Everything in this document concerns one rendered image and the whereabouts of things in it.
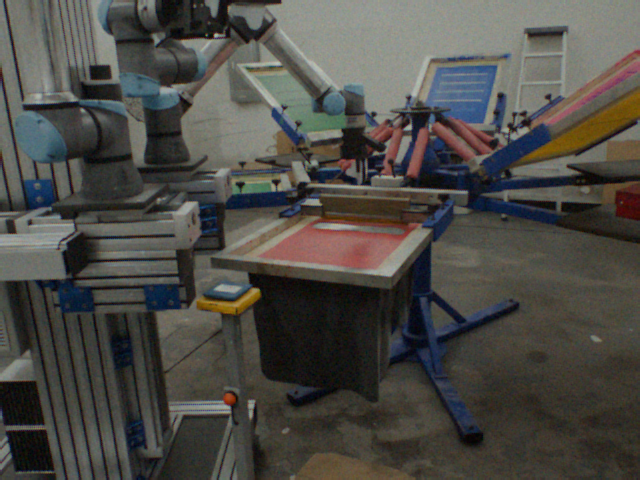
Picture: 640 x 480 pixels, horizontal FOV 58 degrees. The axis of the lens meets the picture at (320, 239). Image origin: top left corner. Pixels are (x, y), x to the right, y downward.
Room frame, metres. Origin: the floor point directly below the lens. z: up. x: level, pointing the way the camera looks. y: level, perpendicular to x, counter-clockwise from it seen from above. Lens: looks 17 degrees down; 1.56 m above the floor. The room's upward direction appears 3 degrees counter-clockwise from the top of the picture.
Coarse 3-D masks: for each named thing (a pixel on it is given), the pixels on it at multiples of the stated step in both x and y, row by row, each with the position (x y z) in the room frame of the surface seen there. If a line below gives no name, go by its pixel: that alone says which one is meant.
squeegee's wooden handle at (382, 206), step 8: (320, 200) 2.21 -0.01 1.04; (328, 200) 2.19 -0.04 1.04; (336, 200) 2.18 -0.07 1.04; (344, 200) 2.16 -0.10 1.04; (352, 200) 2.15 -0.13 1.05; (360, 200) 2.14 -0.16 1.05; (368, 200) 2.12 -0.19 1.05; (376, 200) 2.11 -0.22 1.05; (384, 200) 2.10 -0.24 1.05; (392, 200) 2.09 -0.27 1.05; (400, 200) 2.08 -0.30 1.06; (408, 200) 2.07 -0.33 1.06; (328, 208) 2.19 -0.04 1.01; (336, 208) 2.18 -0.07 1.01; (344, 208) 2.17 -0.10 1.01; (352, 208) 2.15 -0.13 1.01; (360, 208) 2.14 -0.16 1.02; (368, 208) 2.13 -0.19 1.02; (376, 208) 2.11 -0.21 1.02; (384, 208) 2.10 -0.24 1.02; (392, 208) 2.09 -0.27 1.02; (400, 208) 2.07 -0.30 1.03; (408, 208) 2.06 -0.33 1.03; (400, 216) 2.07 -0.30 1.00
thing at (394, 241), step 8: (368, 224) 2.13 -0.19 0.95; (376, 224) 2.13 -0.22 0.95; (384, 224) 2.12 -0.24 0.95; (392, 224) 2.12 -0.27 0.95; (416, 224) 2.10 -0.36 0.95; (352, 232) 2.03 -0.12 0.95; (360, 232) 2.03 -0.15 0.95; (408, 232) 2.00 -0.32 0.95; (392, 240) 1.91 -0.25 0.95; (400, 240) 1.91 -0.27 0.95; (384, 248) 1.83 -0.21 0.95; (392, 248) 1.83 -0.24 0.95; (328, 256) 1.77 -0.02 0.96; (336, 256) 1.77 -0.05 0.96; (376, 256) 1.75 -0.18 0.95; (384, 256) 1.75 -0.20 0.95; (328, 264) 1.70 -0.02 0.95; (336, 264) 1.69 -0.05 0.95; (344, 264) 1.69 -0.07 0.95; (352, 264) 1.69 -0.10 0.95; (360, 264) 1.68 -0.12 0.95; (368, 264) 1.68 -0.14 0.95; (376, 264) 1.68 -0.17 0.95
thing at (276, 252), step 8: (312, 224) 2.17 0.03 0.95; (344, 224) 2.15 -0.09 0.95; (352, 224) 2.14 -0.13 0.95; (360, 224) 2.14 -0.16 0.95; (296, 232) 2.07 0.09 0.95; (304, 232) 2.06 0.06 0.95; (312, 232) 2.06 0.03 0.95; (320, 232) 2.05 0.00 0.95; (328, 232) 2.05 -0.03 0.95; (336, 232) 2.04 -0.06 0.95; (344, 232) 2.04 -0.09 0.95; (288, 240) 1.97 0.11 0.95; (296, 240) 1.97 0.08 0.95; (272, 248) 1.89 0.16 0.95; (280, 248) 1.88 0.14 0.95; (264, 256) 1.80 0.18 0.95; (272, 256) 1.80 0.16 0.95; (280, 256) 1.80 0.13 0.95; (288, 256) 1.79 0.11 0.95; (296, 256) 1.79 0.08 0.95; (304, 256) 1.79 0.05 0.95; (312, 256) 1.78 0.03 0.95; (320, 256) 1.78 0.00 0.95
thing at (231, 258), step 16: (272, 224) 2.07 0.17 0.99; (288, 224) 2.13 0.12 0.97; (240, 240) 1.88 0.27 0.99; (256, 240) 1.91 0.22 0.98; (416, 240) 1.79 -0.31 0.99; (224, 256) 1.72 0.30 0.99; (240, 256) 1.71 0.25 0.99; (400, 256) 1.64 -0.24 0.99; (416, 256) 1.72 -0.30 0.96; (256, 272) 1.65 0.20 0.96; (272, 272) 1.63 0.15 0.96; (288, 272) 1.61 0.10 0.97; (304, 272) 1.59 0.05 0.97; (320, 272) 1.57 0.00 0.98; (336, 272) 1.55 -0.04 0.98; (352, 272) 1.53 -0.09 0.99; (368, 272) 1.52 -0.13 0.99; (384, 272) 1.51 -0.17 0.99; (400, 272) 1.56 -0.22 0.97
